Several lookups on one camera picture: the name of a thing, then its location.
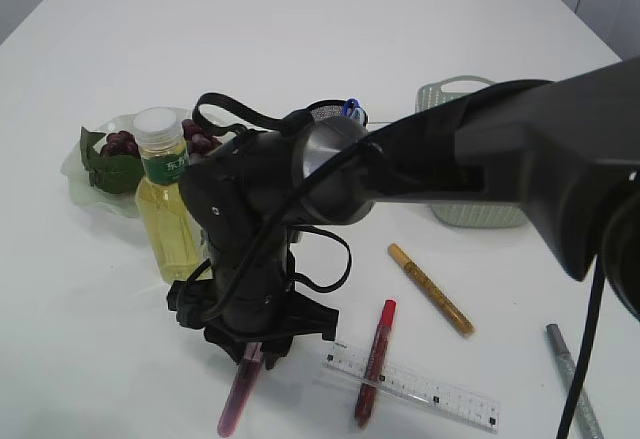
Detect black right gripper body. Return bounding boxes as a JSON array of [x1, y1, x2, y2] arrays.
[[167, 240, 339, 345]]

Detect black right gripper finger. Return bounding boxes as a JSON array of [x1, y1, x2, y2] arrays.
[[203, 328, 246, 363], [262, 336, 293, 370]]

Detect pink scissors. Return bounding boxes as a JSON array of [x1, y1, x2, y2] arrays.
[[217, 342, 263, 438]]

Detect yellow tea bottle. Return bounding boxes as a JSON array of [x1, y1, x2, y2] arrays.
[[132, 107, 206, 284]]

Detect purple artificial grape bunch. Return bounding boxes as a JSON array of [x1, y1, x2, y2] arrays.
[[79, 119, 221, 195]]

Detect blue scissors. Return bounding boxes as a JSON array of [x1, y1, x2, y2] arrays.
[[341, 98, 366, 124]]

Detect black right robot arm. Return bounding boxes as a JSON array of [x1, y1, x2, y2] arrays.
[[167, 59, 639, 363]]

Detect red glitter pen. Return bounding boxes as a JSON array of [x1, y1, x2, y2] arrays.
[[354, 299, 396, 429]]

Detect gold glitter pen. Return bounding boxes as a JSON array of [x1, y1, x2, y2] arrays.
[[388, 243, 475, 338]]

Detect clear plastic ruler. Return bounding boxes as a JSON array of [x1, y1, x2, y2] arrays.
[[322, 342, 501, 434]]

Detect black mesh pen holder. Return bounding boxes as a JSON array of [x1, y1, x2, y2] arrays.
[[307, 99, 369, 127]]

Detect frosted green wavy plate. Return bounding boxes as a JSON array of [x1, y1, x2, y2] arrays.
[[60, 143, 139, 219]]

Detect light green plastic basket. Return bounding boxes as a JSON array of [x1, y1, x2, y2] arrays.
[[415, 75, 527, 229]]

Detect silver glitter pen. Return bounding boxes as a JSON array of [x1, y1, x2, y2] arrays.
[[545, 323, 605, 439]]

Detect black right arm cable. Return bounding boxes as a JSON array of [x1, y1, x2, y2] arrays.
[[169, 92, 609, 439]]

